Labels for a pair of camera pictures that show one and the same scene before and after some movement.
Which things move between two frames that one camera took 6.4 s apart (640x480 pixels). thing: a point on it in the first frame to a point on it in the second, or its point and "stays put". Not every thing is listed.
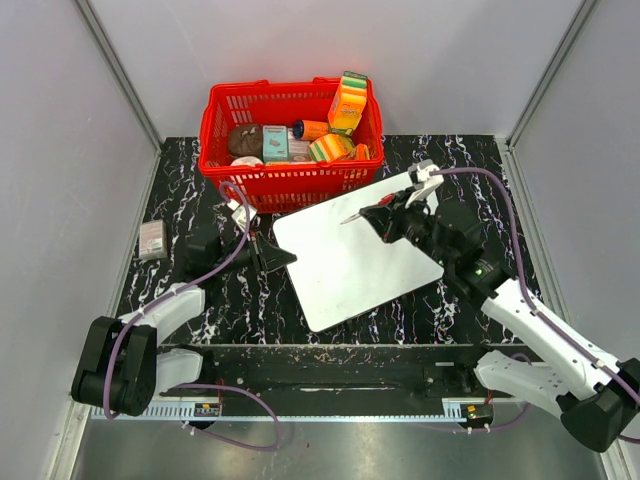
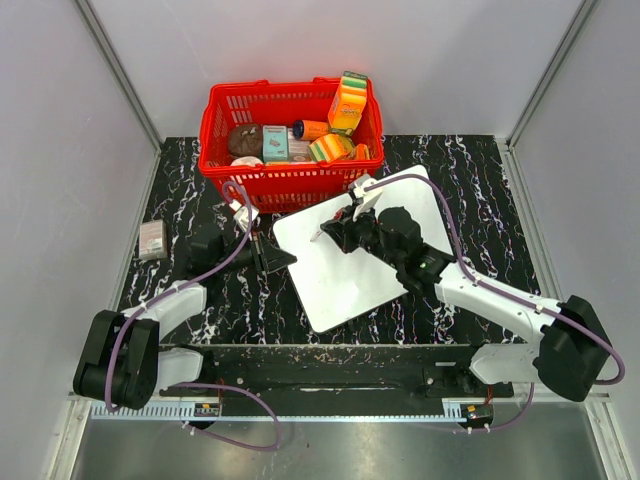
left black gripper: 266,257 stays put
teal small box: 274,143 stays put
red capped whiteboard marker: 384,200 to 337,215
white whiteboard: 343,268 stays put
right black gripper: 387,219 to 343,230
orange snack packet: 361,152 stays put
